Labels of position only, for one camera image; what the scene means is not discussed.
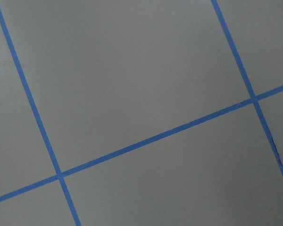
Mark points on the brown table mat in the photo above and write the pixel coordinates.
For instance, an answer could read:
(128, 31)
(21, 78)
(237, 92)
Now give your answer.
(141, 112)

